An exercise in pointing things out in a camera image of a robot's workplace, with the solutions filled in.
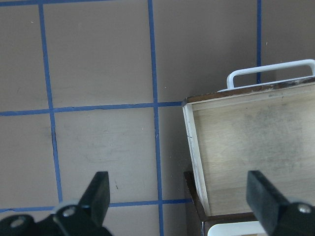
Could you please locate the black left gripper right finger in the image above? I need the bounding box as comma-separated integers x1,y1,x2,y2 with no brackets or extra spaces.
246,171,315,236

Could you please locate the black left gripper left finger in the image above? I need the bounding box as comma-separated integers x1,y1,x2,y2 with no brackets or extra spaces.
0,171,111,236

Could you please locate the open wooden drawer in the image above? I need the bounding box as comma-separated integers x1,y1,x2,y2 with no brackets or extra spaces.
182,76,315,216

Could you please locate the white foam box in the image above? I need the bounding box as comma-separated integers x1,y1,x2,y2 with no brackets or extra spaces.
207,221,267,236

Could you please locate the dark wooden cabinet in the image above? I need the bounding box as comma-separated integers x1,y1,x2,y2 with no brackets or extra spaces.
184,171,256,236

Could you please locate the white drawer handle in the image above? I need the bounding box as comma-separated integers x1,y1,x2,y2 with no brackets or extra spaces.
226,59,315,89

